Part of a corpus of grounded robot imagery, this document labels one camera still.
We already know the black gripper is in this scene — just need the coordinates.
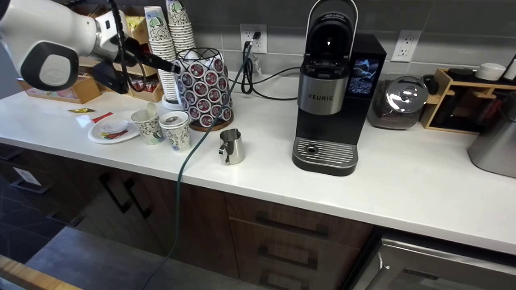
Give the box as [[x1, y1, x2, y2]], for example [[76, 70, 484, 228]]
[[118, 35, 183, 75]]

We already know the patterned paper coffee cup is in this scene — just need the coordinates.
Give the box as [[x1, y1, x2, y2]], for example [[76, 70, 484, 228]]
[[159, 109, 194, 152], [130, 101, 165, 146]]

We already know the white disposable plate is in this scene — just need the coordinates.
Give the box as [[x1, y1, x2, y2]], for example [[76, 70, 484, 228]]
[[88, 115, 142, 144]]

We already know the black Keurig coffee machine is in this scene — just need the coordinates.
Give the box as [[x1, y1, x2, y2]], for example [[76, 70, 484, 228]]
[[291, 0, 389, 177]]

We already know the stack of patterned paper cups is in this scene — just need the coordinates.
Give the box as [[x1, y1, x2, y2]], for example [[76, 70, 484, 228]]
[[165, 0, 199, 56], [144, 4, 183, 106]]

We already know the wooden condiment organizer shelf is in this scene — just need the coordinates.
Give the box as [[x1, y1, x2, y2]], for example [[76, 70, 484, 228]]
[[80, 12, 167, 104]]

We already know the pile of yellow packets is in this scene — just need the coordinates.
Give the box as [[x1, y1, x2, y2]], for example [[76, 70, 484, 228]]
[[126, 14, 151, 44]]

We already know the plain red sauce packet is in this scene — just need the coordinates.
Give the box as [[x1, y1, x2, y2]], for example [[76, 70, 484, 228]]
[[89, 109, 117, 125]]

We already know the red sauce packet green end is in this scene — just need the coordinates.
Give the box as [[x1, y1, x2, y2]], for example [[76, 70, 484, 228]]
[[102, 127, 131, 140]]

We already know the wooden tea box clear lid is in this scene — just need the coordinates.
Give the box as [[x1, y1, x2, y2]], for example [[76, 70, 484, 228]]
[[18, 73, 104, 104]]

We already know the yellow stick packet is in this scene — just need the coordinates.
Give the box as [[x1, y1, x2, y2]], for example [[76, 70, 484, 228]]
[[68, 104, 97, 115]]

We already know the small stainless steel pitcher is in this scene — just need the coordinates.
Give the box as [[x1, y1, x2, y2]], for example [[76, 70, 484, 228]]
[[217, 127, 247, 165]]

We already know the dark wooden base cabinet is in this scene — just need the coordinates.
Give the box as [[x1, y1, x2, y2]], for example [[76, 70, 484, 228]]
[[0, 141, 378, 290]]

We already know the silver domed appliance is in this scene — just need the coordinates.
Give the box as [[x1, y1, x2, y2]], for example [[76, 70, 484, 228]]
[[368, 75, 431, 131]]

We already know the small wooden countertop organizer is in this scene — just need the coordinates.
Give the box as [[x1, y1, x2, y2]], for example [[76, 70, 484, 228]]
[[420, 65, 516, 133]]

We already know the white round container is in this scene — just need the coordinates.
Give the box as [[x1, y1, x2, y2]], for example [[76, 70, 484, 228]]
[[475, 61, 509, 83]]

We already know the stainless steel pot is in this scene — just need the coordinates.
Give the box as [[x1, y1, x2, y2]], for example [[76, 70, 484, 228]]
[[467, 102, 516, 180]]

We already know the stainless steel dishwasher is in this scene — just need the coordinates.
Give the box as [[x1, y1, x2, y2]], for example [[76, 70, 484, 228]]
[[349, 230, 516, 290]]

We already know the black wire coffee capsule rack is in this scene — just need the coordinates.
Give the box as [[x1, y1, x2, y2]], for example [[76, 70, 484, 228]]
[[176, 46, 236, 133]]

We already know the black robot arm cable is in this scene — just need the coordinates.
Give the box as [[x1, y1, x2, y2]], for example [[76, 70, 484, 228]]
[[109, 0, 134, 94]]

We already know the black power cord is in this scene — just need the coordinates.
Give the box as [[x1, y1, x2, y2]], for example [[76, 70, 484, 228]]
[[239, 30, 304, 102]]

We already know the white wall outlet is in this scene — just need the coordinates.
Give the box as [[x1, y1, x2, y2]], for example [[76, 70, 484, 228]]
[[239, 22, 270, 54], [391, 28, 423, 62]]

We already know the grey-green power cable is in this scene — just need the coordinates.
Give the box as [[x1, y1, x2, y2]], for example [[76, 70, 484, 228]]
[[142, 44, 252, 290]]

